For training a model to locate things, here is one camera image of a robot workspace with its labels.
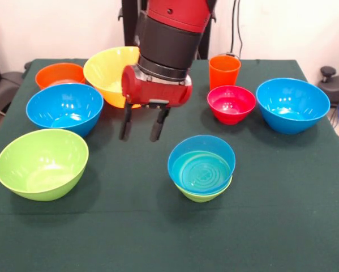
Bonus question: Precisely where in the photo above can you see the large yellow bowl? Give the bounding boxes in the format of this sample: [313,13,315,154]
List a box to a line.
[83,46,141,109]

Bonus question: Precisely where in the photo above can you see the small ribbed blue bowl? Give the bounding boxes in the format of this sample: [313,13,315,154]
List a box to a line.
[167,134,237,195]

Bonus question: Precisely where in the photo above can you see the orange bowl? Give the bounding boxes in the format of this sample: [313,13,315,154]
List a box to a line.
[35,62,87,90]

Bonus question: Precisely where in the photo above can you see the orange cup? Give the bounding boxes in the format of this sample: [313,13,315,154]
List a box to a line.
[209,54,242,91]

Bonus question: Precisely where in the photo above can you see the large green bowl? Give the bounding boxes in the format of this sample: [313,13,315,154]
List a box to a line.
[0,128,90,202]

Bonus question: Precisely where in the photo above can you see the small pink bowl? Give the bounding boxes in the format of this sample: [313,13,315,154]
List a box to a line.
[207,85,257,125]

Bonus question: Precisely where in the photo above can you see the black chair base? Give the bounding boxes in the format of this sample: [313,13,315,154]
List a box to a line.
[317,66,339,127]

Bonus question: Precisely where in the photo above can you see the large blue bowl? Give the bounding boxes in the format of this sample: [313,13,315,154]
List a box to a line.
[256,78,331,135]
[25,83,105,138]

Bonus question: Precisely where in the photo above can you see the dark green table cloth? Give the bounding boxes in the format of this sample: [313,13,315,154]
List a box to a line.
[0,58,339,272]

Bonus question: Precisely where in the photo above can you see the grey base leg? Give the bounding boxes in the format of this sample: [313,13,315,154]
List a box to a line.
[0,72,24,107]

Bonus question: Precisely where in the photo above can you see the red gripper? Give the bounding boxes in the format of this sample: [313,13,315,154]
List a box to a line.
[119,65,194,143]

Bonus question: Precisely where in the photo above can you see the small green bowl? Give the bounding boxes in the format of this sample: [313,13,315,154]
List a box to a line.
[174,175,233,203]

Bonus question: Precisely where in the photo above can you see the black hanging cable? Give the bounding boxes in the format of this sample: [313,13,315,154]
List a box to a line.
[230,0,245,59]

